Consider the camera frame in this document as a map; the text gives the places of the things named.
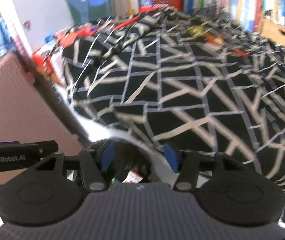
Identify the black lined trash bin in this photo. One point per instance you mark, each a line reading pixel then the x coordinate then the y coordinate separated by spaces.
pixel 127 157

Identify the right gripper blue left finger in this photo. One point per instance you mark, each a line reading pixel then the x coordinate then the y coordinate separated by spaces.
pixel 107 153

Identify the gold foil wrapper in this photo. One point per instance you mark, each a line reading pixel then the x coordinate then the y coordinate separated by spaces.
pixel 196 31

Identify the orange rimmed white wrapper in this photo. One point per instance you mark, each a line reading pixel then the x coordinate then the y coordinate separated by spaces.
pixel 217 40

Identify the black white geometric cloth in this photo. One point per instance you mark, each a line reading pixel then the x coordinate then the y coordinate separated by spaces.
pixel 147 75

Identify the red snack bag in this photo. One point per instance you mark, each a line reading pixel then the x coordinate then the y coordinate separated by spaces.
pixel 69 38

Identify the wooden shelf box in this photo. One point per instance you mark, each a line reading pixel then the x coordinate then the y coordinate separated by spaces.
pixel 273 31

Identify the pink ribbed suitcase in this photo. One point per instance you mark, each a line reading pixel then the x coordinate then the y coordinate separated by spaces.
pixel 30 110

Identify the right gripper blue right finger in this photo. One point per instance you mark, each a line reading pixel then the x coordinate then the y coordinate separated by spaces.
pixel 173 156

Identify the pink grey snack wrapper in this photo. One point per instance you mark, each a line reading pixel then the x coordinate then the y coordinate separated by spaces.
pixel 132 177

